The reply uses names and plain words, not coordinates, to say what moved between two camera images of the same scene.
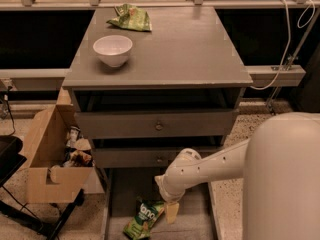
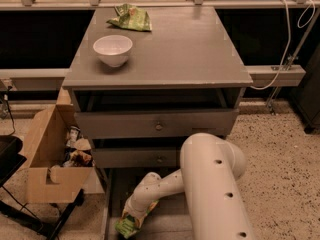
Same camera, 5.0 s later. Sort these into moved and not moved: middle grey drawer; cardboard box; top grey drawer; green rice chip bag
Moved: green rice chip bag
Not moved: top grey drawer; middle grey drawer; cardboard box
